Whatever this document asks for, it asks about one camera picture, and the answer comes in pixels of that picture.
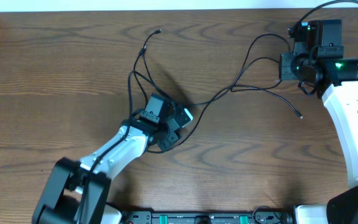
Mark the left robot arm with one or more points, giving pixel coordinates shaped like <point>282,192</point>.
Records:
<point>77,191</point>

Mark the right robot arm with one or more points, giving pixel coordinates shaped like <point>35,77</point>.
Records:
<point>317,63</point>

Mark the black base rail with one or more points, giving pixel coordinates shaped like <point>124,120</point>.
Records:
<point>263,214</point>

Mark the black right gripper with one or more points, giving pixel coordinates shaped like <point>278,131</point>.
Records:
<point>284,71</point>

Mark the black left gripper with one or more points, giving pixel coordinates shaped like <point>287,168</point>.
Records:
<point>173,130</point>

